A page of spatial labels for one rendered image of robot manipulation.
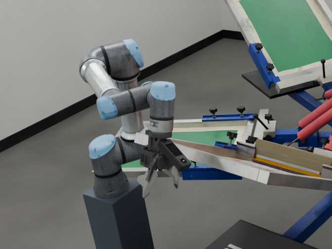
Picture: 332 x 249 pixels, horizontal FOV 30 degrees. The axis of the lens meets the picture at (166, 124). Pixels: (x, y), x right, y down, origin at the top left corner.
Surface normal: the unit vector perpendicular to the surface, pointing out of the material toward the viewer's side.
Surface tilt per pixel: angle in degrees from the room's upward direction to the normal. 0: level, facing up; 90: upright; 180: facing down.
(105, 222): 90
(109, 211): 90
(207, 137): 0
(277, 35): 32
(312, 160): 56
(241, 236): 0
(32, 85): 90
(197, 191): 0
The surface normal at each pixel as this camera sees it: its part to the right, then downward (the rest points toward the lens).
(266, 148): -0.65, -0.16
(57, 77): 0.72, 0.20
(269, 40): 0.02, -0.56
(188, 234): -0.15, -0.89
